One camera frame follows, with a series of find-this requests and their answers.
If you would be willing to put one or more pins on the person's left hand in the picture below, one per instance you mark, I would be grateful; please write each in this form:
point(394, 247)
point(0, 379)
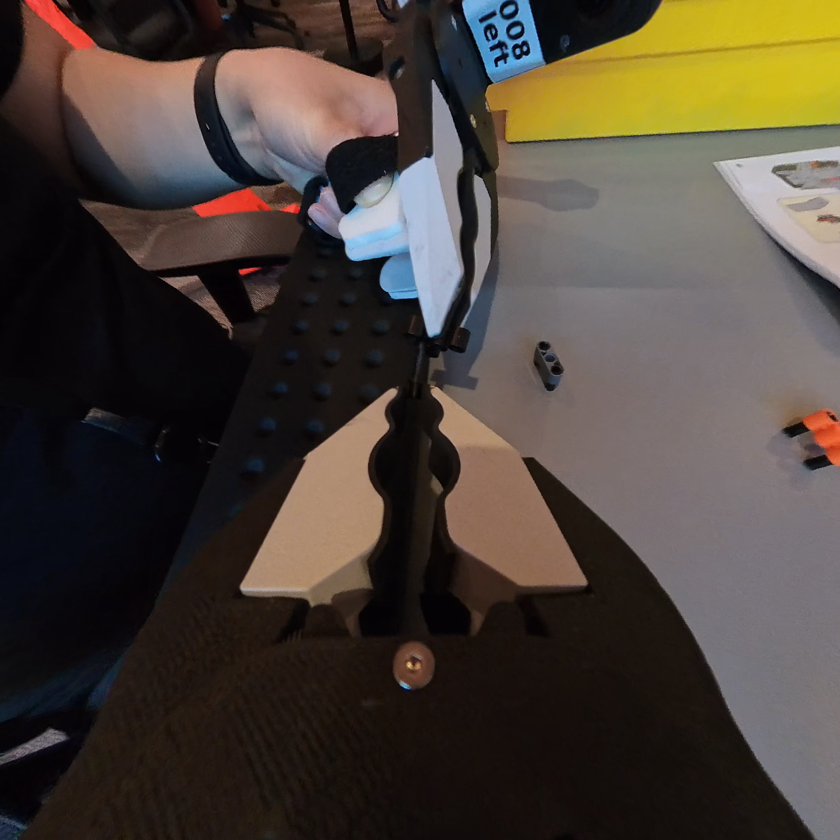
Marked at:
point(308, 105)

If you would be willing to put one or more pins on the person's dark blue pants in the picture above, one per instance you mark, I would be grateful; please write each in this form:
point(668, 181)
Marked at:
point(65, 558)

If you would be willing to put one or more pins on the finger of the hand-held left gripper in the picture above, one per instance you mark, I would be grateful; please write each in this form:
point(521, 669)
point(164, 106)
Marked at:
point(487, 229)
point(436, 249)

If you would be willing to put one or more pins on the black studded panel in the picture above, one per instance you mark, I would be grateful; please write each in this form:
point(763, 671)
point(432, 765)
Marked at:
point(328, 354)

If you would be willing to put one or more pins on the printed instruction booklet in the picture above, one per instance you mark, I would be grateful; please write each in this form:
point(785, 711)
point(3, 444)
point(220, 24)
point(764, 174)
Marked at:
point(754, 197)

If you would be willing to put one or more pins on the yellow plastic bin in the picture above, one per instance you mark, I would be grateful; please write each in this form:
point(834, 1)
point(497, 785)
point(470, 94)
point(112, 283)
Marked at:
point(689, 98)

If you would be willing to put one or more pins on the person's left forearm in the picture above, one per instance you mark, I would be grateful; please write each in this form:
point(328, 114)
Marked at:
point(131, 118)

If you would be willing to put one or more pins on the orange chair with grey armrest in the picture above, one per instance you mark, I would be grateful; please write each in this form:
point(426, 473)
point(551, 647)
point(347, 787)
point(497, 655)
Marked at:
point(197, 236)

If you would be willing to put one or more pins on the orange and black brick assembly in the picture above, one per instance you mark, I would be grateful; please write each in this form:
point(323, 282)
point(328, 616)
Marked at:
point(823, 433)

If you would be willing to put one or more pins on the black perforated brick beam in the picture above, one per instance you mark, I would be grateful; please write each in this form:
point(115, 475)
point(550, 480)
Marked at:
point(463, 340)

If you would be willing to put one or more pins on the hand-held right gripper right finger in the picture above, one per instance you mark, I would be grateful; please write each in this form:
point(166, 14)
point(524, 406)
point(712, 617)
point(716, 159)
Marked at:
point(505, 525)

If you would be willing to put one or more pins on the long black brick rod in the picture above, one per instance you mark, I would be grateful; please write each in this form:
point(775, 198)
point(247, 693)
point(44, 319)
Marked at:
point(412, 525)

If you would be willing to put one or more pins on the person's black shirt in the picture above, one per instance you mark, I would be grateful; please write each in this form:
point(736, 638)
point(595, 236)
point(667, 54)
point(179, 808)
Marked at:
point(79, 315)

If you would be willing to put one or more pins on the black wristband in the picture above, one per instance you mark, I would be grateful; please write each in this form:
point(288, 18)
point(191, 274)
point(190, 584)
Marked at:
point(210, 131)

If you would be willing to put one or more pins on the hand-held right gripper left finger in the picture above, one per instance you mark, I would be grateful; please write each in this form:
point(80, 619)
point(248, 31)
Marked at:
point(321, 518)

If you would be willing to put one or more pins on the small grey brick beam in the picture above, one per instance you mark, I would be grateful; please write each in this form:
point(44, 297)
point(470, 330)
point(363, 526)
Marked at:
point(550, 366)

